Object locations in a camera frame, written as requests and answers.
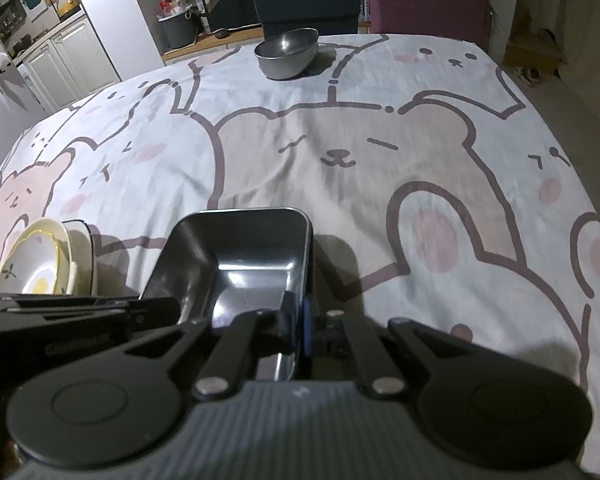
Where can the white base kitchen cabinet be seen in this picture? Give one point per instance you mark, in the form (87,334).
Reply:
(65,60)

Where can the bear printed tablecloth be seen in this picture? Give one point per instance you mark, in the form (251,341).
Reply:
(355,185)

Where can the small black round object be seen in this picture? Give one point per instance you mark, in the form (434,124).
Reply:
(222,33)

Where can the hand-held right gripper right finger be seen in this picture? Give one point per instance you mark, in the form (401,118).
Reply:
(307,330)

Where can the maroon chair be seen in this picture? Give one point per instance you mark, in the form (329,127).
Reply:
(425,0)

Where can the pair of shoes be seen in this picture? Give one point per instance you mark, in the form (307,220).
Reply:
(527,76)

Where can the brown low box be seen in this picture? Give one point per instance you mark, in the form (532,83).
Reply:
(532,55)

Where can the square steel container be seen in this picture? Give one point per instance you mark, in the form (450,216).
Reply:
(240,260)

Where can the glass tank with yellow item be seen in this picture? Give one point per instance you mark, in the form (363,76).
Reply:
(69,4)

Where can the grey trash bin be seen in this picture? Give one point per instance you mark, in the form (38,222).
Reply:
(177,30)

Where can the white plush pendant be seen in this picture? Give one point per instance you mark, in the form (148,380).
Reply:
(1,62)

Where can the white dark-rimmed floral plate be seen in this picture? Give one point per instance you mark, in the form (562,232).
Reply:
(87,255)

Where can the round steel bowl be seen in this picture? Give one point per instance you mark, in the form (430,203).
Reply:
(285,60)

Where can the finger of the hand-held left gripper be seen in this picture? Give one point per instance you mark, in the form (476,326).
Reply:
(80,304)
(55,322)

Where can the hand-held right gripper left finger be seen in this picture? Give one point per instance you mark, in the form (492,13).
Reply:
(287,320)

